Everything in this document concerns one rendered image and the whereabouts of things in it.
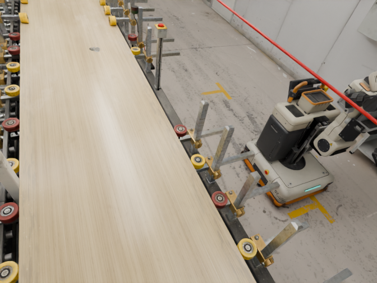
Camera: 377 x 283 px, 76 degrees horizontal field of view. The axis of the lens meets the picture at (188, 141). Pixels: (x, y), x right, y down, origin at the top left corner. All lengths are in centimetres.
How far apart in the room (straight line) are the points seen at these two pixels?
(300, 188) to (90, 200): 174
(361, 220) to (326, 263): 65
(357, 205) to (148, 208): 228
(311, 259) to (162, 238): 155
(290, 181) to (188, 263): 146
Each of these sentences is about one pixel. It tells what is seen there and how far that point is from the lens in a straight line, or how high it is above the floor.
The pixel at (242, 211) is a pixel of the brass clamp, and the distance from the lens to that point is 130.
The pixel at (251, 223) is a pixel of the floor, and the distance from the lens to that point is 228.
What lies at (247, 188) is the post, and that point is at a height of 102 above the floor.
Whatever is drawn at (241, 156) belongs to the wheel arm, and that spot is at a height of 83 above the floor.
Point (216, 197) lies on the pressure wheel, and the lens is 122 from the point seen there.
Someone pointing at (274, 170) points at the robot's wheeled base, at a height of 28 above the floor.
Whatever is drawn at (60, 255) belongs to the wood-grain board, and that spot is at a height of 90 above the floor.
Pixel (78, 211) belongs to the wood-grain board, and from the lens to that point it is 118.
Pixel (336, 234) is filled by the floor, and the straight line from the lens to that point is 264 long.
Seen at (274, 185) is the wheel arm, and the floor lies 83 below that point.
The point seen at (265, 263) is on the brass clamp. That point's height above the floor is 82.
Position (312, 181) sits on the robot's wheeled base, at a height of 28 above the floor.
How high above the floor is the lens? 192
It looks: 46 degrees down
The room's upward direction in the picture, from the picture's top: 12 degrees clockwise
